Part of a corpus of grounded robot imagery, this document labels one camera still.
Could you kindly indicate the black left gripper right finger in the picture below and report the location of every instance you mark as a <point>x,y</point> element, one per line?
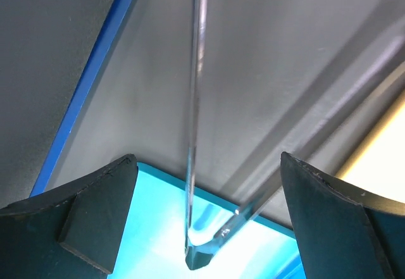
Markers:
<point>342,231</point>

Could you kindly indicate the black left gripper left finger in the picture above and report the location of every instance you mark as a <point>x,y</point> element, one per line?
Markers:
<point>72,231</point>

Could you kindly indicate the yellow plastic tray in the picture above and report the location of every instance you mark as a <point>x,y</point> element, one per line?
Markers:
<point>377,165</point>

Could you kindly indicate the teal tin lid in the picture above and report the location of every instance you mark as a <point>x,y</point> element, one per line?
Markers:
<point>153,240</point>

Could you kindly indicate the metal kitchen tongs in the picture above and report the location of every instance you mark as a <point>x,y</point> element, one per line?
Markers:
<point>343,121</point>

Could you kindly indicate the blue folder at left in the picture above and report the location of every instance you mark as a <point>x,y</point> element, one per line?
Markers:
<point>105,40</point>

